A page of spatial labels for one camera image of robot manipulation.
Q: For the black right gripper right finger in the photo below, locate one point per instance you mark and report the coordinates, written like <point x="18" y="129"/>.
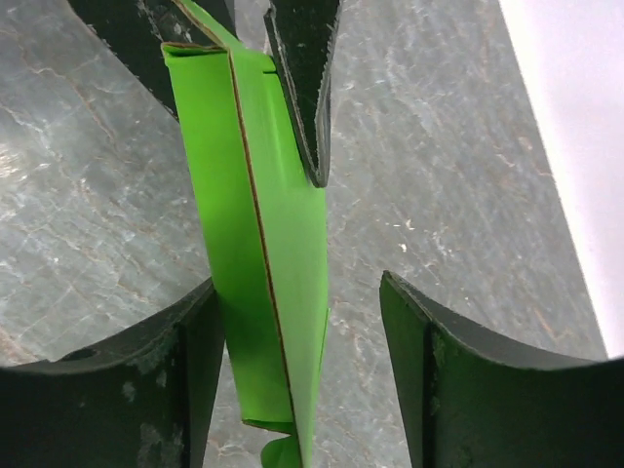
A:
<point x="472" y="397"/>

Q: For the green paper box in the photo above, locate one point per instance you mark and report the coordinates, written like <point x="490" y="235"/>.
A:
<point x="265" y="230"/>

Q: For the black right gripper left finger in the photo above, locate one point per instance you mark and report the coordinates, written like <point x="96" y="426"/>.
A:
<point x="143" y="397"/>

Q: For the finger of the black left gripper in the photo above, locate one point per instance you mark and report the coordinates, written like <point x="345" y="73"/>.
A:
<point x="134" y="32"/>
<point x="302" y="37"/>

